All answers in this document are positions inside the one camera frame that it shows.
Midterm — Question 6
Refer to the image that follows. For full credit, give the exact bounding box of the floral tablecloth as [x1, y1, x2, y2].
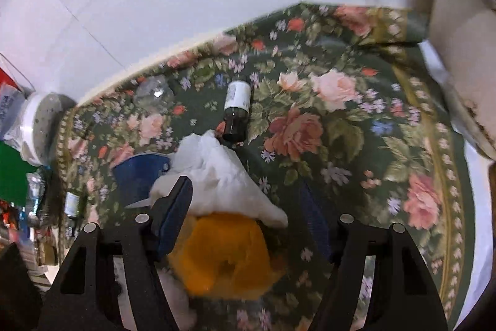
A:
[56, 2, 466, 331]

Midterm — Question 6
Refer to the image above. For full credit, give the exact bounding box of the green box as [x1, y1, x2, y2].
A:
[0, 140, 40, 197]

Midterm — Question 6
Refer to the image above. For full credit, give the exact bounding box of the clear plastic packet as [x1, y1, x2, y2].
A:
[0, 80, 29, 142]

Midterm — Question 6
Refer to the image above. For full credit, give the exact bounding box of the clear glass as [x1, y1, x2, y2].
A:
[133, 76, 176, 112]

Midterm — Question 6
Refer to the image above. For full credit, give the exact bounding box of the white jar with speckled lid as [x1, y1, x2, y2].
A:
[19, 92, 77, 167]

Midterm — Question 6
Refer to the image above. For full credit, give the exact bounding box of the white tissue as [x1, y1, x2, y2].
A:
[149, 129, 289, 229]

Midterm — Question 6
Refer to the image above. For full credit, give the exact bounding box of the brown bottle with white label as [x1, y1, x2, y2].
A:
[222, 80, 253, 143]

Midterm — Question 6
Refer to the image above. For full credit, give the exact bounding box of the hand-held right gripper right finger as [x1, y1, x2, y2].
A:
[299, 181, 460, 331]

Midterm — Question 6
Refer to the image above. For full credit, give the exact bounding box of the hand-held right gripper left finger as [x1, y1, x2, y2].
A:
[37, 176, 194, 331]

